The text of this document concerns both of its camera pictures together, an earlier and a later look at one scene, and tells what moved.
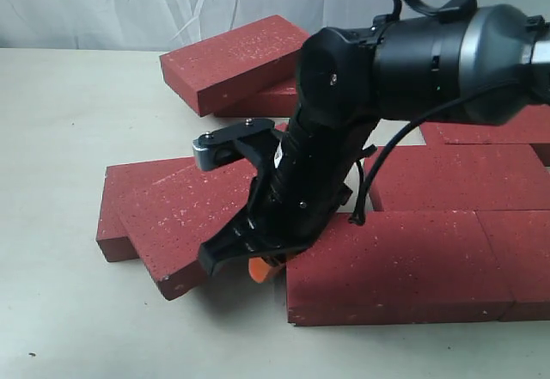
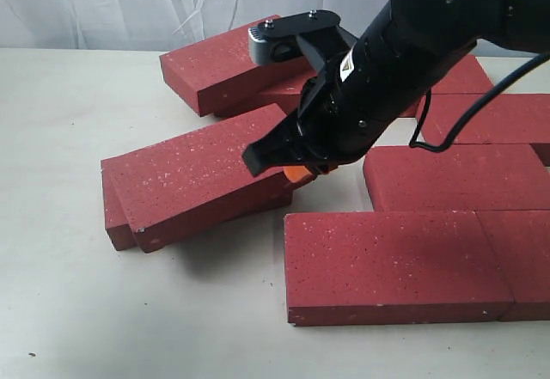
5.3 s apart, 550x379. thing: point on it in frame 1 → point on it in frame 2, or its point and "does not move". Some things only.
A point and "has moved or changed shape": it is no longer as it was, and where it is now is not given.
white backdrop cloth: (154, 9) does not move
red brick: (167, 221) has moved or changed shape
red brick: (514, 176) does not move
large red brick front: (396, 267) does not move
